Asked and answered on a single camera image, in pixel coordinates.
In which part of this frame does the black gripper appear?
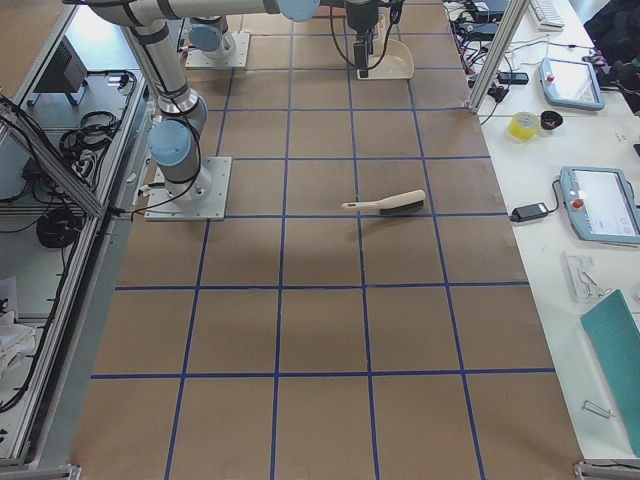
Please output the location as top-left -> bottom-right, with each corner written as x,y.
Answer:
387,0 -> 404,24
345,0 -> 379,78

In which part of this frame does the beige plastic dustpan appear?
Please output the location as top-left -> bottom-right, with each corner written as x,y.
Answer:
357,14 -> 415,80

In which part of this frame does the beige hand brush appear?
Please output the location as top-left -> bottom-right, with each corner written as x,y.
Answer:
341,190 -> 426,216

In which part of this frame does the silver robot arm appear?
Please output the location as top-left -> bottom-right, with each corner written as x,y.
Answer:
188,1 -> 404,69
84,1 -> 380,124

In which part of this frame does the yellow tape roll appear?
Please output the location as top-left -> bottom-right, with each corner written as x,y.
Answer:
507,111 -> 540,141

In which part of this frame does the blue teach pendant far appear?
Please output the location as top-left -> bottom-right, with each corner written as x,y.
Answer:
539,57 -> 605,111

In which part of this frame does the blue teach pendant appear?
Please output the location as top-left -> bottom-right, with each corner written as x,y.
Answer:
559,166 -> 639,246
539,57 -> 605,111

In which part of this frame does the small black bowl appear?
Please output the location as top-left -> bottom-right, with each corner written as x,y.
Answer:
540,110 -> 564,131

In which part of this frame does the black power adapter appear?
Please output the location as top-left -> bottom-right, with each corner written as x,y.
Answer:
509,202 -> 550,223

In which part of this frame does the blue teach pendant near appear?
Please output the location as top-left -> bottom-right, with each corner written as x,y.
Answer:
559,166 -> 639,246

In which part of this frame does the teal folder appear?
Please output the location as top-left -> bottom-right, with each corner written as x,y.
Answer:
581,290 -> 639,450

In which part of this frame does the aluminium frame post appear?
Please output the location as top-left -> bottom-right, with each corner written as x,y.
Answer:
467,0 -> 528,113

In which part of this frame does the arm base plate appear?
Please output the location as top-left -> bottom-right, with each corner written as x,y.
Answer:
185,27 -> 250,70
144,157 -> 232,221

